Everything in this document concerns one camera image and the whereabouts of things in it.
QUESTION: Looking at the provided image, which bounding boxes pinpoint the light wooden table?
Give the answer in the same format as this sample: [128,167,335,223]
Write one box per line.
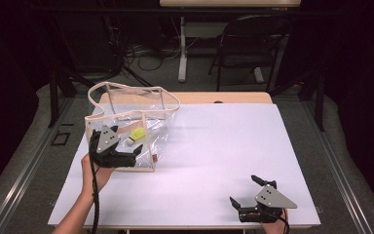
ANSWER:
[98,91,274,105]

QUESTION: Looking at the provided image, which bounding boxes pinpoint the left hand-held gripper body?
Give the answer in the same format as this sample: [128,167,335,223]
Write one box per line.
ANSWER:
[89,125,137,169]

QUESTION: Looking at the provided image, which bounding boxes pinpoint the person's right hand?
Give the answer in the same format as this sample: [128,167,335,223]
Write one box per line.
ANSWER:
[260,209,290,234]

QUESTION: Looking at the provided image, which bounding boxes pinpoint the black metal stand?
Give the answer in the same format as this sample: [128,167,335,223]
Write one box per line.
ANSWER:
[300,69,326,133]
[47,61,79,129]

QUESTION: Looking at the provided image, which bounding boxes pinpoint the white desk with white leg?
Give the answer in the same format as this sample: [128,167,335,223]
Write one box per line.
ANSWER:
[159,0,302,83]

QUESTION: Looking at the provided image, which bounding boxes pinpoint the yellow plastic shuttlecock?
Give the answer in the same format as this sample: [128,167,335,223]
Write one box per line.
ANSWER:
[126,127,146,146]

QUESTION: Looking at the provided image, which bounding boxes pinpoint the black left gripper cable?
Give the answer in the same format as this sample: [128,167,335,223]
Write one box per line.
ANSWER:
[90,139,100,234]

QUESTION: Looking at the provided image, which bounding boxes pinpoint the person's left hand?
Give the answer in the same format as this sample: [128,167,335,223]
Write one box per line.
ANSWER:
[81,153,117,196]

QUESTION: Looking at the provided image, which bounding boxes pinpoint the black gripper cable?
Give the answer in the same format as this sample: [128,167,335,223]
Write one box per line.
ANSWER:
[276,214,290,234]
[90,139,100,234]

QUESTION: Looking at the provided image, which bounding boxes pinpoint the black folding chair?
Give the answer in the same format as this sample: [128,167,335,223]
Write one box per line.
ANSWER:
[207,14,294,93]

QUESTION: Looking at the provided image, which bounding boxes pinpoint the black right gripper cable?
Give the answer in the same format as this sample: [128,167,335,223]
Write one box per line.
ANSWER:
[276,214,290,234]

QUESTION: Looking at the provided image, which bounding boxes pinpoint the clear plastic bag beige trim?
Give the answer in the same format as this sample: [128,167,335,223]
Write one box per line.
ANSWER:
[84,81,181,173]

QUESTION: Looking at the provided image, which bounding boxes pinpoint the bundle of floor cables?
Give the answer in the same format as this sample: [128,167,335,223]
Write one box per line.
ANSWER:
[123,40,184,72]

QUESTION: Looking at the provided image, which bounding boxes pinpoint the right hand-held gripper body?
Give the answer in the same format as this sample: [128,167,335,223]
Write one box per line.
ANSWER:
[238,180,298,224]

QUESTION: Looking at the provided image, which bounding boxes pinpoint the metal floor rail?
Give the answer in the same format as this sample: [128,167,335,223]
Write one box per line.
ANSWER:
[0,97,76,234]
[301,97,374,234]

